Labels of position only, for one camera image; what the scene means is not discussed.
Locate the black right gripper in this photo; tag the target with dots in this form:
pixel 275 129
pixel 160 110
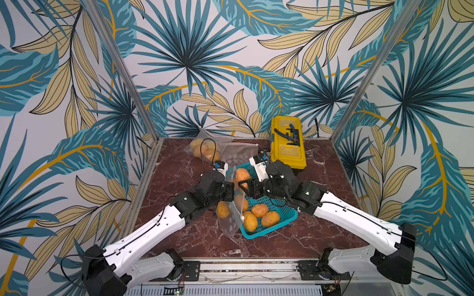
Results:
pixel 257 189

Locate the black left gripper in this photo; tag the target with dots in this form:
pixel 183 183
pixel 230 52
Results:
pixel 229 189

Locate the clear dotted bag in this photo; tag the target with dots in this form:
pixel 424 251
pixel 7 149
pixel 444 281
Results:
pixel 236 154
pixel 232 224

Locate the yellow potato top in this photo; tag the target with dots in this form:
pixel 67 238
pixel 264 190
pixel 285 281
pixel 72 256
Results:
pixel 211 155

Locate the yellow potato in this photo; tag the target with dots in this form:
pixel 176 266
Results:
pixel 211 155
pixel 197 144

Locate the teal plastic basket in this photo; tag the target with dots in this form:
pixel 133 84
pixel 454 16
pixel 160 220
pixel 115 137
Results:
pixel 287 215

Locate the clear zipper bag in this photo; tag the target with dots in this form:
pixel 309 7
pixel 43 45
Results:
pixel 211 141

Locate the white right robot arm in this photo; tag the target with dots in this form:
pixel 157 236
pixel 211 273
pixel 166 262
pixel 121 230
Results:
pixel 391 247

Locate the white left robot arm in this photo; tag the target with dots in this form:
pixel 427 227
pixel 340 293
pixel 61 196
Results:
pixel 118 267

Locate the potato orange middle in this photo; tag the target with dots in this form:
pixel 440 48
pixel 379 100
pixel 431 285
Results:
pixel 260 210

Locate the yellow black toolbox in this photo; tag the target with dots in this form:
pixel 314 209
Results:
pixel 280 149

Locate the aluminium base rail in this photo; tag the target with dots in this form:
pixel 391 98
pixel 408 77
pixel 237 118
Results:
pixel 267 277

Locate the aluminium corner post left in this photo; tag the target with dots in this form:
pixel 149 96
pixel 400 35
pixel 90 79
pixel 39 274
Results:
pixel 101 25

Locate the aluminium corner post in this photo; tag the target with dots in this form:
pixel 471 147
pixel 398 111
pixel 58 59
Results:
pixel 399 25
pixel 101 25

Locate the aluminium corner post right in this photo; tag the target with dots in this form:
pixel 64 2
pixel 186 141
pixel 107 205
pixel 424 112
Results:
pixel 399 25

